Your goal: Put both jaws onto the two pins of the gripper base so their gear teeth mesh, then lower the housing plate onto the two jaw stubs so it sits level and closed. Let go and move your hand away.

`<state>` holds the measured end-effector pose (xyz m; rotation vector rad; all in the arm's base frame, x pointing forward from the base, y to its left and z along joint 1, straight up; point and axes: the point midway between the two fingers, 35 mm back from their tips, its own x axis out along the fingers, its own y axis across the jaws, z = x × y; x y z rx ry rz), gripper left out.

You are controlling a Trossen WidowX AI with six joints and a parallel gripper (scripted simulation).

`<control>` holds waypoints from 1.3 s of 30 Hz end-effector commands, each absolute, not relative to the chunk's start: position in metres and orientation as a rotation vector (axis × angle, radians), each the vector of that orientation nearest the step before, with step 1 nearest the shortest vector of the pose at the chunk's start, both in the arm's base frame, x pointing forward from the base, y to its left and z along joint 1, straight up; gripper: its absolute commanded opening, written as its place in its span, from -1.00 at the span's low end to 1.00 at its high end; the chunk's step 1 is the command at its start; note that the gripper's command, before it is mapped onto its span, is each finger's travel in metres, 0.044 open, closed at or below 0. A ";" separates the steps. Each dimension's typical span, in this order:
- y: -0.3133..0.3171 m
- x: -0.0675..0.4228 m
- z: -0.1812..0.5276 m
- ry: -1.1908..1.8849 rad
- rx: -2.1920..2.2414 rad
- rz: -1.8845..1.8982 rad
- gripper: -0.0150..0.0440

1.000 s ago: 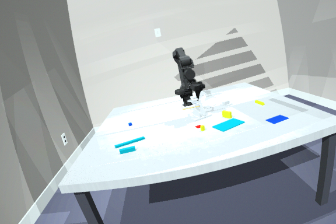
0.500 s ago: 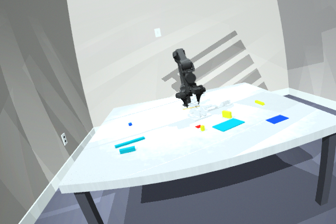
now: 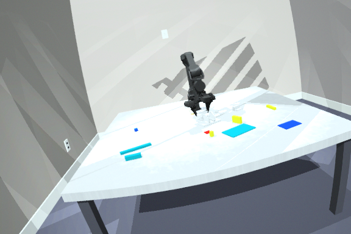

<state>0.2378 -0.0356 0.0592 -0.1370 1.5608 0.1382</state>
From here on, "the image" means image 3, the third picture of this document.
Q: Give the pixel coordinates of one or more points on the cyan flat plate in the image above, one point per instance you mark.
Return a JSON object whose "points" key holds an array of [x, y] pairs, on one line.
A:
{"points": [[238, 130]]}

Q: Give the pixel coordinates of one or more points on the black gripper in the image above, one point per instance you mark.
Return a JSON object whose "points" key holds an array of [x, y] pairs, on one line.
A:
{"points": [[191, 105]]}

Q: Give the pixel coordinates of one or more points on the blue flat rectangular pad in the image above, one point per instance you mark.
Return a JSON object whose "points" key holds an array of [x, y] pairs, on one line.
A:
{"points": [[289, 124]]}

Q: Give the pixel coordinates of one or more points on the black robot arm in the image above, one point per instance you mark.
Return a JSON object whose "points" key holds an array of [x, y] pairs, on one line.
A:
{"points": [[195, 76]]}

